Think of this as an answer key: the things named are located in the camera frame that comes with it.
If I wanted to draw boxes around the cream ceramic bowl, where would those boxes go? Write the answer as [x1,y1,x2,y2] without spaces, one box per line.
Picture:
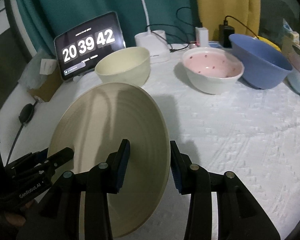
[95,47,151,86]

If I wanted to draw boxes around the clear plastic bag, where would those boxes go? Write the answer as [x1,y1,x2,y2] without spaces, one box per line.
[18,48,52,90]

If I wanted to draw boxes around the yellow cloth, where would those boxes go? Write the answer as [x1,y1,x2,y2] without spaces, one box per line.
[256,36,281,52]

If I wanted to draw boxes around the black lamp cable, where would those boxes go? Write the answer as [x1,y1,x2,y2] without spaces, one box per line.
[144,6,198,53]

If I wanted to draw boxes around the teal curtain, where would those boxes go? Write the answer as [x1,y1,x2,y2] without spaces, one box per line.
[16,0,199,54]

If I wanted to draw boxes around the black charger cable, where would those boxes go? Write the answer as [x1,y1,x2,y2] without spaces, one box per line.
[224,15,260,40]

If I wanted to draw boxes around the black round puck device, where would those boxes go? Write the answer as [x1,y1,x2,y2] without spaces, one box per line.
[18,103,34,125]

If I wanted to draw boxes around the white bowl pink inside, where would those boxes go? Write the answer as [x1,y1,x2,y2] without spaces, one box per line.
[182,47,244,94]

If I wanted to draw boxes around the white power strip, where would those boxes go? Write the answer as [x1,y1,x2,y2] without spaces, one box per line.
[189,41,223,49]

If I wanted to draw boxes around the tablet showing clock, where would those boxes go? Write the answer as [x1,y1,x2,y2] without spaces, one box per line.
[54,11,126,81]

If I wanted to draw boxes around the black puck cable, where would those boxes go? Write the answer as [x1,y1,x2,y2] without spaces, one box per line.
[5,123,24,167]

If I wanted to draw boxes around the brown cardboard box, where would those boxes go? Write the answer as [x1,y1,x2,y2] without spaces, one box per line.
[28,68,63,102]

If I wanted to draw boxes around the blue ceramic bowl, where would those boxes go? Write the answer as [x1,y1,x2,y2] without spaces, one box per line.
[229,34,293,89]

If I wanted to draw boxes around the black power adapter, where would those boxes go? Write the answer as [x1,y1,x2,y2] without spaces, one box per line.
[219,24,235,48]

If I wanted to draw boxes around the white power adapter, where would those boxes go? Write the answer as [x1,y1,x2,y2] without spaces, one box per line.
[195,27,209,48]

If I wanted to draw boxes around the white desk lamp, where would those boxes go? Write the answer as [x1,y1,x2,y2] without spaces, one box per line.
[134,0,171,64]

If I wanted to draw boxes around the stacked pastel bowls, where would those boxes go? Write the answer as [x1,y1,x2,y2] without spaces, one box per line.
[287,52,300,94]

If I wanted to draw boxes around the beige ribbed ceramic plate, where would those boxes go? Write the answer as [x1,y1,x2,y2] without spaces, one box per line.
[48,82,170,238]

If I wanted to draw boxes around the yellow curtain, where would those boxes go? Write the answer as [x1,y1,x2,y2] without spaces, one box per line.
[197,0,261,41]

